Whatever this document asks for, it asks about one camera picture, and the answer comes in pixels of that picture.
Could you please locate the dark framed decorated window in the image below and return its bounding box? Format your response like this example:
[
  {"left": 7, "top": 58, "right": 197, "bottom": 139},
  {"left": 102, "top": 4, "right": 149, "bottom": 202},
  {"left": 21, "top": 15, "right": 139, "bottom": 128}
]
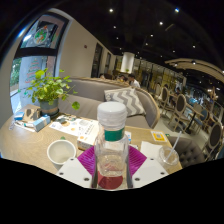
[{"left": 9, "top": 12, "right": 70, "bottom": 114}]

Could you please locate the printed paper menu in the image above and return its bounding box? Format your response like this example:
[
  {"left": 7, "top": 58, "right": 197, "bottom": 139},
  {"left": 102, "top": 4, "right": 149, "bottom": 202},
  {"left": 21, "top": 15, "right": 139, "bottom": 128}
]
[{"left": 49, "top": 114, "right": 99, "bottom": 138}]

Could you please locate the grey curved sofa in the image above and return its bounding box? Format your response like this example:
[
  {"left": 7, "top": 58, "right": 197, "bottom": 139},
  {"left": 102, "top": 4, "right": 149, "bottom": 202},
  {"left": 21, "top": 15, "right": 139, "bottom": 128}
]
[{"left": 58, "top": 77, "right": 162, "bottom": 129}]

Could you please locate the dark grey tufted chair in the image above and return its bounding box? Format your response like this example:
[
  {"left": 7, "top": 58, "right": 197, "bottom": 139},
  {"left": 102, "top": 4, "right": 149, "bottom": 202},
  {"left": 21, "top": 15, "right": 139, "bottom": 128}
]
[{"left": 166, "top": 134, "right": 208, "bottom": 168}]

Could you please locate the green potted plant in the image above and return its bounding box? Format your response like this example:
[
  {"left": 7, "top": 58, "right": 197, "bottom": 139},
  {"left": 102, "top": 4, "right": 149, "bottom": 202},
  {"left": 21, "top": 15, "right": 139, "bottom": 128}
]
[{"left": 23, "top": 68, "right": 81, "bottom": 118}]

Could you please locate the white paper napkin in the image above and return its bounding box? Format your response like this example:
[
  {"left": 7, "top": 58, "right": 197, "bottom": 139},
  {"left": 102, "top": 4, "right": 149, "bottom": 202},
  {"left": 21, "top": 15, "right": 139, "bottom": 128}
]
[{"left": 139, "top": 140, "right": 164, "bottom": 160}]

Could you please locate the group of round-back chairs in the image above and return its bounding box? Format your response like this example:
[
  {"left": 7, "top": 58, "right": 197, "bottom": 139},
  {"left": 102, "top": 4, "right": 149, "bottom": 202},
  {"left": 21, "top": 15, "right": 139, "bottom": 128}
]
[{"left": 153, "top": 84, "right": 224, "bottom": 161}]

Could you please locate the group of ceiling spotlights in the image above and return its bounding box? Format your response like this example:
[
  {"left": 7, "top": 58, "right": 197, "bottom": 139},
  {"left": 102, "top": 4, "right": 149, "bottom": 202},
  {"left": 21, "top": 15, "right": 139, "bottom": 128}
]
[{"left": 106, "top": 6, "right": 201, "bottom": 54}]

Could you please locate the clear plastic cup with straw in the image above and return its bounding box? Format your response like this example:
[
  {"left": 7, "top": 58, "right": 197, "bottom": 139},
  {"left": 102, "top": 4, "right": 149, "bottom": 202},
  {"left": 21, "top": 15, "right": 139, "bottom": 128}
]
[{"left": 158, "top": 130, "right": 184, "bottom": 168}]

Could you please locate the yellow table card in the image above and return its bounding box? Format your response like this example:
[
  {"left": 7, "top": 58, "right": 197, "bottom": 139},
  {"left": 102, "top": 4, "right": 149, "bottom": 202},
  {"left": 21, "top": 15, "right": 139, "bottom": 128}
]
[{"left": 149, "top": 130, "right": 168, "bottom": 144}]

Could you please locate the light blue tissue box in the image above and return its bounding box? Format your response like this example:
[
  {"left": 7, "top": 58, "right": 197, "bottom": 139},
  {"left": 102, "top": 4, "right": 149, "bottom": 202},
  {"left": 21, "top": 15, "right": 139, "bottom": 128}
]
[{"left": 32, "top": 114, "right": 52, "bottom": 133}]

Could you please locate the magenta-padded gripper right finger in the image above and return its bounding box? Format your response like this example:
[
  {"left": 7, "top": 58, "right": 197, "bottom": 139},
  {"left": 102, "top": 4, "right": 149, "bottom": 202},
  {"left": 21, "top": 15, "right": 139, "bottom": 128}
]
[{"left": 126, "top": 145, "right": 169, "bottom": 189}]

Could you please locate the clear plastic bottle white cap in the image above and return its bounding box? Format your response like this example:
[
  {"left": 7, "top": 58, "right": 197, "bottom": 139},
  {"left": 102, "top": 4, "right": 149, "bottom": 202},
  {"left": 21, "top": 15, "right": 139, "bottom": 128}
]
[{"left": 93, "top": 101, "right": 130, "bottom": 178}]

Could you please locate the white ceramic mug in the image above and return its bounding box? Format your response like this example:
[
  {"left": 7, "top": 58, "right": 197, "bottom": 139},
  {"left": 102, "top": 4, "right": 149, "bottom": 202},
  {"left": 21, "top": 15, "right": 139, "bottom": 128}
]
[{"left": 46, "top": 139, "right": 78, "bottom": 170}]

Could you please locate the grey white chevron pillow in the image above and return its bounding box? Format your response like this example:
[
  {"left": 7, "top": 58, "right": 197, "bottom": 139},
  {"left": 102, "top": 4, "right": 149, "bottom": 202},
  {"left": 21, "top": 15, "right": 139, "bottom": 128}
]
[{"left": 103, "top": 87, "right": 147, "bottom": 118}]

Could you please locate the blue white small pack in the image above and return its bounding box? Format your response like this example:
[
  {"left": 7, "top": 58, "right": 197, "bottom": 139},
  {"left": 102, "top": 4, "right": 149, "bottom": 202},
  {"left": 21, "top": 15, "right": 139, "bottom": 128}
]
[{"left": 13, "top": 111, "right": 26, "bottom": 122}]

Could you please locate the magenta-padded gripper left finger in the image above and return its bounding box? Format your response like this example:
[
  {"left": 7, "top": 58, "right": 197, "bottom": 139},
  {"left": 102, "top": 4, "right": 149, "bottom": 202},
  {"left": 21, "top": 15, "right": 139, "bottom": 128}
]
[{"left": 56, "top": 145, "right": 99, "bottom": 189}]

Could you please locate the white round pillar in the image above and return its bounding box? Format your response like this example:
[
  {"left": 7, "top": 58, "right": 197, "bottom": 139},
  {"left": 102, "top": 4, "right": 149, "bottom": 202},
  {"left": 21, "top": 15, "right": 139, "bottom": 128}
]
[{"left": 120, "top": 51, "right": 136, "bottom": 74}]

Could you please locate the white blue tissue pack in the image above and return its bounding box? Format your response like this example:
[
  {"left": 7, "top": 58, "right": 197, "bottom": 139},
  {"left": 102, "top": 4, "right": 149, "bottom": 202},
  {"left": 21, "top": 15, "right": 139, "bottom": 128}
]
[{"left": 124, "top": 130, "right": 133, "bottom": 144}]

